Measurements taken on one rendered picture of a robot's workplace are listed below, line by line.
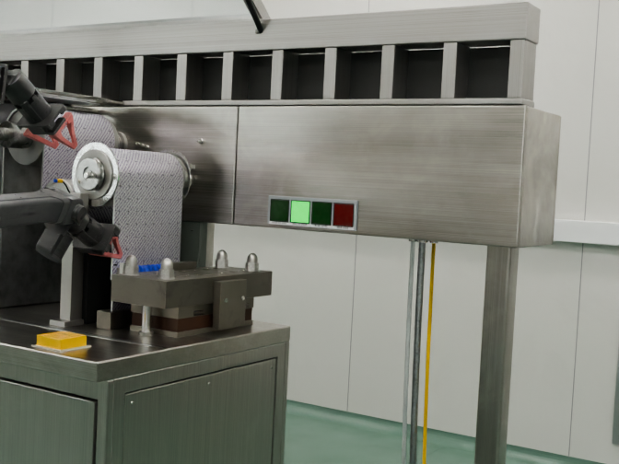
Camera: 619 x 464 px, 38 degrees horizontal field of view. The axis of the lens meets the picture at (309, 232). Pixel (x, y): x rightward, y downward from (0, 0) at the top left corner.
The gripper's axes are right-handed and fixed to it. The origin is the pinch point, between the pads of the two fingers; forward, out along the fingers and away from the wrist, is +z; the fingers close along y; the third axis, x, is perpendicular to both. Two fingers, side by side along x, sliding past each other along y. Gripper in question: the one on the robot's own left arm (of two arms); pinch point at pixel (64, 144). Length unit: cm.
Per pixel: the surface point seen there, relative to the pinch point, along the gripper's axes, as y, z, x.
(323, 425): -92, 285, 67
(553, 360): 21, 266, 115
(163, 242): 3.4, 36.5, 1.9
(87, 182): -2.4, 12.5, -0.2
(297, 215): 32, 43, 18
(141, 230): 3.5, 28.4, -0.9
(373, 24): 49, 15, 54
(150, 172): 3.4, 21.4, 11.3
